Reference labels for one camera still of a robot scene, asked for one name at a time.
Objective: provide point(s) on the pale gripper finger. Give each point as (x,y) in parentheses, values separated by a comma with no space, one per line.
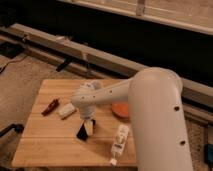
(89,127)
(83,123)

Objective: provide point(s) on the black clamp handle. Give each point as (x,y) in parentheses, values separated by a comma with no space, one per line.
(18,128)

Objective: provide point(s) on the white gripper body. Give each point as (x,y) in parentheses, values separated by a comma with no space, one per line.
(87,112)

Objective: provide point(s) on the red brown marker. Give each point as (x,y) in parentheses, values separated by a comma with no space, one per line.
(53,105)

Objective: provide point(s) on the blue object at right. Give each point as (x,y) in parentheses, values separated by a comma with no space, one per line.
(208,153)

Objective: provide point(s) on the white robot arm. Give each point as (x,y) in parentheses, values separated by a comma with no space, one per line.
(157,117)

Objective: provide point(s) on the black device on floor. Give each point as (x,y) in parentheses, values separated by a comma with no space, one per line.
(10,50)

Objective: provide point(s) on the wooden board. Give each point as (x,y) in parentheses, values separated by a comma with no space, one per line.
(48,141)

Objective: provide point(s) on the white cup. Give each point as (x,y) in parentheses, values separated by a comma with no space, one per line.
(92,85)

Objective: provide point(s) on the white squeeze tube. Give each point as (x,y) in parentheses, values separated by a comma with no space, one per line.
(119,143)

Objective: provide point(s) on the orange round disc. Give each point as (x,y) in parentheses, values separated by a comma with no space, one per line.
(120,109)

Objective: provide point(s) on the white sponge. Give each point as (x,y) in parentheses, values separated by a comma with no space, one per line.
(66,110)

